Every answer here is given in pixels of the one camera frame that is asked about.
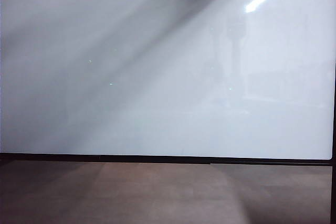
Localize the white whiteboard with black frame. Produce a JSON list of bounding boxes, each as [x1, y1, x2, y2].
[[0, 0, 336, 224]]

